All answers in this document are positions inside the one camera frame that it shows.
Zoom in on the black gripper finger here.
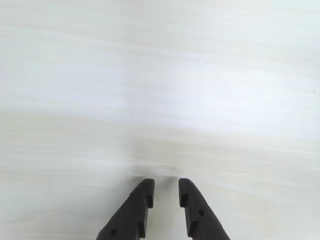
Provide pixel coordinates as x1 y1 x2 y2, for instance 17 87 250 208
178 177 231 240
96 178 156 240

